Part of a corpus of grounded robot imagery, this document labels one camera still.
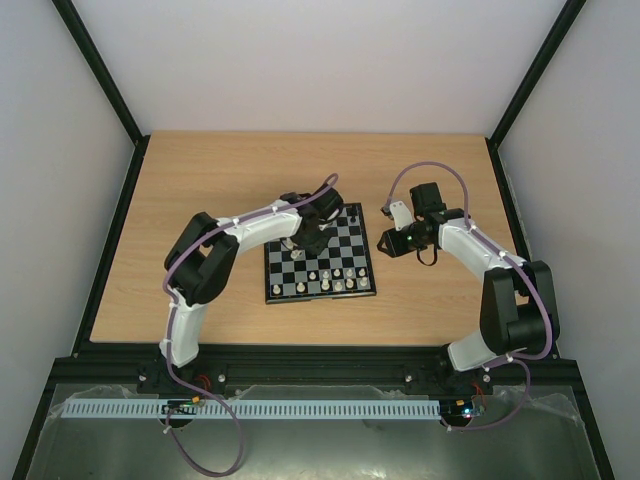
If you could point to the right black frame post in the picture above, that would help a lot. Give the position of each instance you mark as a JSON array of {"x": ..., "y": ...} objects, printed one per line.
[{"x": 546, "y": 52}]

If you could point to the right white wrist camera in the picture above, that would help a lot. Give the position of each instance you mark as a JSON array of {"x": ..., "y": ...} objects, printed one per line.
[{"x": 399, "y": 213}]

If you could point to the white slotted cable duct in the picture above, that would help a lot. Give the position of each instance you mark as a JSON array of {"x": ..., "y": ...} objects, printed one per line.
[{"x": 254, "y": 409}]

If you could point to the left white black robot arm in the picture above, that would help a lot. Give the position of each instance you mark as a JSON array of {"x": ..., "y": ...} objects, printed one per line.
[{"x": 199, "y": 264}]

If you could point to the black frame post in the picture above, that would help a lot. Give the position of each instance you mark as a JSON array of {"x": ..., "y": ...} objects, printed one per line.
[
  {"x": 76, "y": 27},
  {"x": 546, "y": 52}
]

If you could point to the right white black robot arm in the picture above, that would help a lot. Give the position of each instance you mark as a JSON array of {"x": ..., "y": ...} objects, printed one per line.
[{"x": 518, "y": 313}]

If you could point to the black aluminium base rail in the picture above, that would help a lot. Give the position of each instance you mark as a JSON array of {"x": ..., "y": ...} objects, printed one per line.
[{"x": 222, "y": 369}]

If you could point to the black grey chessboard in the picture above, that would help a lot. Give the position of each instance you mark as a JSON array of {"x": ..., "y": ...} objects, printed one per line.
[{"x": 345, "y": 263}]

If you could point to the left black frame post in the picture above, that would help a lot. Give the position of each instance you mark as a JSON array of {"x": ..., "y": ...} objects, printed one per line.
[{"x": 76, "y": 27}]

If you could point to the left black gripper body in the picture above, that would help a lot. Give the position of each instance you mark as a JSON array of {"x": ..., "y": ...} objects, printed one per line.
[{"x": 313, "y": 243}]

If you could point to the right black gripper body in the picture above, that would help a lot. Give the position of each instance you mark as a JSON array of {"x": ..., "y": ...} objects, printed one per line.
[{"x": 396, "y": 240}]

